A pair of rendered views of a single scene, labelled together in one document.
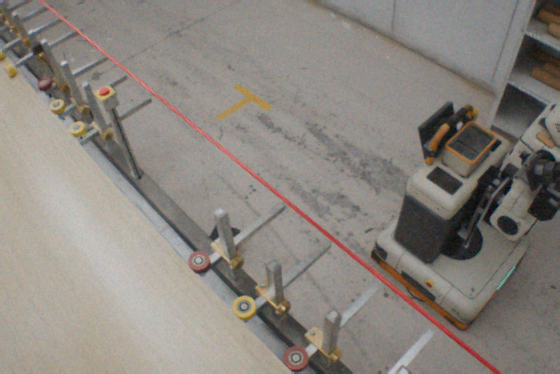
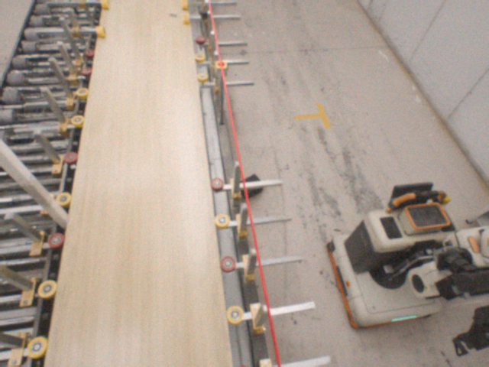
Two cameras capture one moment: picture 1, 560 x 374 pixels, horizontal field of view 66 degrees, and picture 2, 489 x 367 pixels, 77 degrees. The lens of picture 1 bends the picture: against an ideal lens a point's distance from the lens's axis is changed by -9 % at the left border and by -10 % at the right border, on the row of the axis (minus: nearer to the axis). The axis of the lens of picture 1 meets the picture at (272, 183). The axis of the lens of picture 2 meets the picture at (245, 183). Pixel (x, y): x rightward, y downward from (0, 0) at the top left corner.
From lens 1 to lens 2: 0.30 m
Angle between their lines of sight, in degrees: 15
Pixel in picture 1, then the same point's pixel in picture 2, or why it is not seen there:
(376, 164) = (370, 196)
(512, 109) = not seen: outside the picture
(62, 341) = (121, 182)
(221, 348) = (195, 233)
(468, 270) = (379, 293)
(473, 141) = (429, 216)
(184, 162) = (260, 131)
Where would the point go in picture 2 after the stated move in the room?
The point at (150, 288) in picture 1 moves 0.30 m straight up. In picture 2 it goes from (183, 182) to (177, 150)
